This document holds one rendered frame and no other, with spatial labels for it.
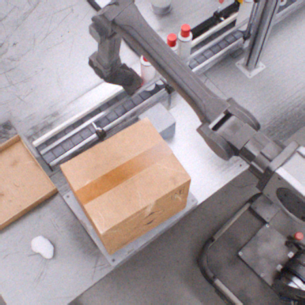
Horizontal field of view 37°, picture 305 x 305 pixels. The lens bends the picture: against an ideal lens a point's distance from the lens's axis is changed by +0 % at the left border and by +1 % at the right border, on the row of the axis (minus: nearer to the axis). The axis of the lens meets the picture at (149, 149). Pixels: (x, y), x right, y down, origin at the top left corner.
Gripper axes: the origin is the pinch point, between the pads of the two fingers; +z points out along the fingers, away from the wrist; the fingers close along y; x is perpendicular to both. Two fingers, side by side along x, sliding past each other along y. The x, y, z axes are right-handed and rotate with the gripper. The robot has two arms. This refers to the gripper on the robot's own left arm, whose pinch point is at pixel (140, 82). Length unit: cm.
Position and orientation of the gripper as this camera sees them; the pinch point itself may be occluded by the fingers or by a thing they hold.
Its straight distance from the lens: 165.4
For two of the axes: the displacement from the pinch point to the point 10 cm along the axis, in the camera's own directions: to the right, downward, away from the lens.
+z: 5.0, 0.0, 8.6
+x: -6.2, 6.9, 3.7
